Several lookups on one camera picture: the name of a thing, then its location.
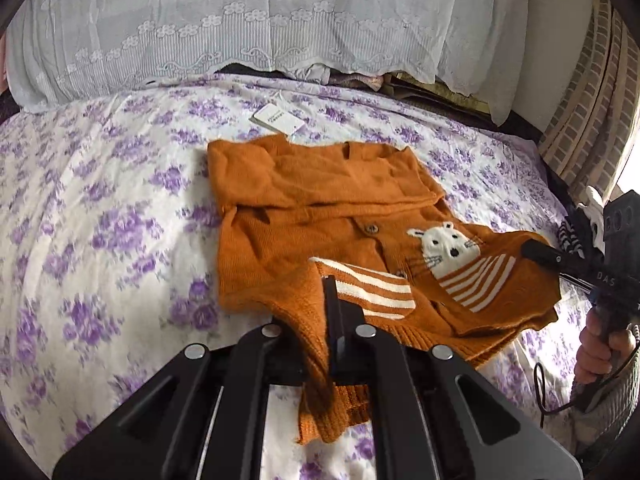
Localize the orange knitted cat cardigan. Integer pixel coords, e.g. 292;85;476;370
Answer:
207;134;560;443

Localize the white paper clothing tag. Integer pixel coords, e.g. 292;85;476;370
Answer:
252;103;305;136

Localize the right hand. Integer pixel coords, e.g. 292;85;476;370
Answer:
574;308;636;385

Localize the black white striped cloth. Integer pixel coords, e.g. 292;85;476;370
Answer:
558;186;605;263

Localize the brown folded blankets stack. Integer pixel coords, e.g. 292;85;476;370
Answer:
329;70;542;143

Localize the purple floral bed sheet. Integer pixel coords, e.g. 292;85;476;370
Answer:
1;75;565;474

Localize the white lace cover cloth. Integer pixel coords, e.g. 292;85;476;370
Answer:
6;0;528;122

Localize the black cable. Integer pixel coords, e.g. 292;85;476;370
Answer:
531;339;640;428

